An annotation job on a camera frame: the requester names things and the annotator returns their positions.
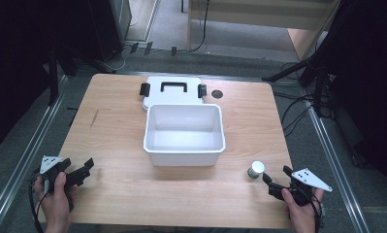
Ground aluminium floor rail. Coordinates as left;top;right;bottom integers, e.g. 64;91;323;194
0;74;70;233
305;98;372;233

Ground black metal stand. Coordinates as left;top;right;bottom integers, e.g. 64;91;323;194
262;0;354;117

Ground dark cabinet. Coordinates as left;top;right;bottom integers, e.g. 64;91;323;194
85;0;133;63

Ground black curtain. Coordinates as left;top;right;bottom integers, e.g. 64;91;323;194
323;0;387;195
0;0;95;154

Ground person's right hand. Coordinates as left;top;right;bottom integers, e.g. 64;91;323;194
280;187;325;233

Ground white box lid black handle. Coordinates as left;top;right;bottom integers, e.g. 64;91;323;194
139;76;209;112

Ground white plastic storage box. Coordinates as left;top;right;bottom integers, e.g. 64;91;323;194
143;103;227;168

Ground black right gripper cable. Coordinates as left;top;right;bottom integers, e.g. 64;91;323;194
306;188;326;233

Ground light wooden shelf unit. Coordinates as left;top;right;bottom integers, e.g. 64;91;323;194
185;0;342;62

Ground person's left hand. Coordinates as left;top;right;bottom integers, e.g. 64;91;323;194
33;171;79;233

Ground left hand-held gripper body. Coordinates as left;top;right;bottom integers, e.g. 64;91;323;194
39;154;73;196

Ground white pill bottle green label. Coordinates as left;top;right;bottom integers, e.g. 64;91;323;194
246;160;266;181

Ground black floor cables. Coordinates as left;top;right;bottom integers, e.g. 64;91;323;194
273;61;336;139

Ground black hanging cable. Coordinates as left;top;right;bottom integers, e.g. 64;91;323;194
189;0;211;53

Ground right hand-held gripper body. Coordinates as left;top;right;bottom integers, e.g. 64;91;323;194
288;167;334;207

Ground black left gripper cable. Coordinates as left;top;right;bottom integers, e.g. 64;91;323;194
27;169;50;233

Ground black upright post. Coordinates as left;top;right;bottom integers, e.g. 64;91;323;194
47;45;60;107

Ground white floor cable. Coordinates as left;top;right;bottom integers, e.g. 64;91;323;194
101;14;141;74

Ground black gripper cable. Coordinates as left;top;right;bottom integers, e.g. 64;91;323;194
27;169;50;233
306;188;326;233

